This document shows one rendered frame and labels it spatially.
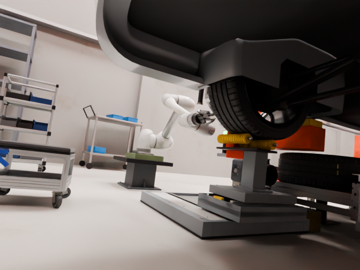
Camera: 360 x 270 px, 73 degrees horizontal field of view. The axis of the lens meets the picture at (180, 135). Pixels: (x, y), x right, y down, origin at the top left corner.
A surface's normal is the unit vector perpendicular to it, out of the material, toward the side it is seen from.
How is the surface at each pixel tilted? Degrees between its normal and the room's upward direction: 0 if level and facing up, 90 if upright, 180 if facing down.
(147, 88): 90
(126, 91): 90
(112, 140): 90
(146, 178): 90
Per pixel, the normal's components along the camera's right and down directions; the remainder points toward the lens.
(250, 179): -0.87, -0.15
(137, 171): 0.49, -0.02
